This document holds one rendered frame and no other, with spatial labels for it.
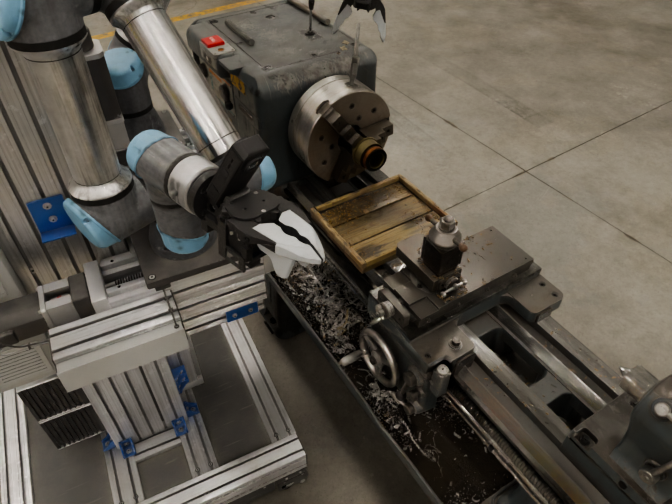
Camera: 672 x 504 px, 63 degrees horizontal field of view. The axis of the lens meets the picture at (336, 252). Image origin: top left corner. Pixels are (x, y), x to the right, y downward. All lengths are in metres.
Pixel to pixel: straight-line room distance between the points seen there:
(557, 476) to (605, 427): 0.15
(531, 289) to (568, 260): 1.52
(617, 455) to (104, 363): 1.08
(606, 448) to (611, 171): 2.73
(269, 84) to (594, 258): 2.05
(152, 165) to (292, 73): 1.03
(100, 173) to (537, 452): 1.08
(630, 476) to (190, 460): 1.34
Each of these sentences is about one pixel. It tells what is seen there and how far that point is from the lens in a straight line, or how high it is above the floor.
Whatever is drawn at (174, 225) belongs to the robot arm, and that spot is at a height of 1.47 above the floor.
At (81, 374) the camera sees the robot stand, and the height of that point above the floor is 1.05.
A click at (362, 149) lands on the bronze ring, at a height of 1.11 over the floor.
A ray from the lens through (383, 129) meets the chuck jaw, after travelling 1.78.
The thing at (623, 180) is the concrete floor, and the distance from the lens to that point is 3.84.
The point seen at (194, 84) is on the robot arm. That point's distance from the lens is 0.95.
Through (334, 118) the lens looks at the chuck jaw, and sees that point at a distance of 1.66.
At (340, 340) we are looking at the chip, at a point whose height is 0.56.
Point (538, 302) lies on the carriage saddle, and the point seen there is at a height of 0.90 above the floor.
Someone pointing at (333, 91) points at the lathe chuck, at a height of 1.23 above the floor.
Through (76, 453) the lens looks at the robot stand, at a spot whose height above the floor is 0.21.
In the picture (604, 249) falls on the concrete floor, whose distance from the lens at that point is 3.27.
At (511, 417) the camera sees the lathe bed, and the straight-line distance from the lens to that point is 1.39.
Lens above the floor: 2.03
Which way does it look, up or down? 44 degrees down
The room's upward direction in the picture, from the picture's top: straight up
